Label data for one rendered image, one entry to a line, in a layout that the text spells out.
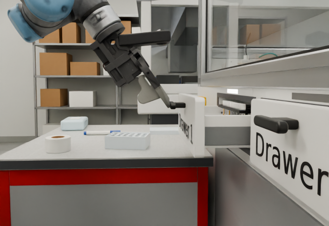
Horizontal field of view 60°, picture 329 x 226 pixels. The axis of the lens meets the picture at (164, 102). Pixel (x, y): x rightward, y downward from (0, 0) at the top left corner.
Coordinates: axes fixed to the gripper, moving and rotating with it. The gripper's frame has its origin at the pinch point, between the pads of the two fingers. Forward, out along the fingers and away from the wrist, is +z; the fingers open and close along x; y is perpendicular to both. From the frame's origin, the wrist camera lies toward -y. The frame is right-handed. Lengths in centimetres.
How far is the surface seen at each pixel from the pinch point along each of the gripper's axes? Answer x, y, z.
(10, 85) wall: -417, 189, -135
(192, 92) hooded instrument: -80, -14, 11
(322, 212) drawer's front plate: 37.7, -5.5, 15.1
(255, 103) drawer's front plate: 19.2, -11.1, 7.1
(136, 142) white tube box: -18.7, 14.3, 6.6
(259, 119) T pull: 30.1, -7.4, 6.1
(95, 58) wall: -416, 49, -92
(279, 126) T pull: 35.2, -7.4, 6.3
